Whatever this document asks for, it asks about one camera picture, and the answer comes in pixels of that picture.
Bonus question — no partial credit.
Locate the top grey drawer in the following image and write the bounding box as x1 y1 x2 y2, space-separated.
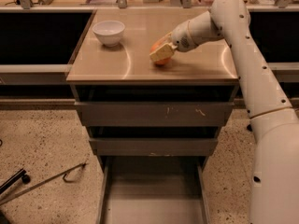
76 85 235 127

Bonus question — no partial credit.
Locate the white ceramic bowl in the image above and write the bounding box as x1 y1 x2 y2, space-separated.
93 21 125 47

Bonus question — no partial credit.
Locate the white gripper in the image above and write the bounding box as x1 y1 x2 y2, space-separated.
149 21 198 63

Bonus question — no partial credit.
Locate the bottom grey open drawer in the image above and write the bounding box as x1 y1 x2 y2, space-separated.
96 156 210 224

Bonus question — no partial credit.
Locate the black caster leg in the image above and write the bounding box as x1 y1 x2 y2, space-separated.
0 169 31 194

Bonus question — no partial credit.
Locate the metal hook rod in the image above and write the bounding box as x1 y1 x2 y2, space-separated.
0 162 87 206

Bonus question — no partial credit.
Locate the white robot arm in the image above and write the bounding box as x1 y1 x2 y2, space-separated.
149 0 299 224

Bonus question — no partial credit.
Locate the orange fruit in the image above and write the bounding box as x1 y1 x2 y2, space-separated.
149 35 174 65

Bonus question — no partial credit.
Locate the middle grey drawer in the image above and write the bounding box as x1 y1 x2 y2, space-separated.
89 127 220 156

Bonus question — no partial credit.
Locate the black power adapter with cable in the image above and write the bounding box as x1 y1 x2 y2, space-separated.
247 124 252 132

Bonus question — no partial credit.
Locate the grey drawer cabinet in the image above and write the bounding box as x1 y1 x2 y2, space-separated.
67 8 251 224

